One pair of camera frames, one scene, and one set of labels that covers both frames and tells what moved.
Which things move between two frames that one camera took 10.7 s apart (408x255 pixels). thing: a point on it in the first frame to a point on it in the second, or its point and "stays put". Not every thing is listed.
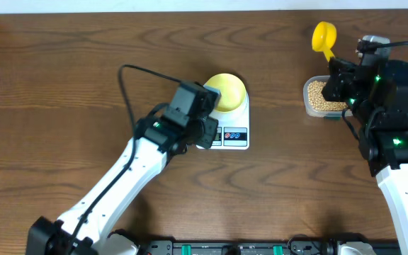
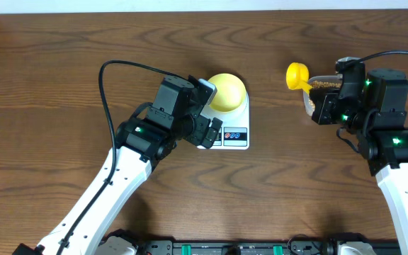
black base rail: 319,246 stays put
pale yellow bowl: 233,91 stays put
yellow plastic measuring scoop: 324,38 to 297,76
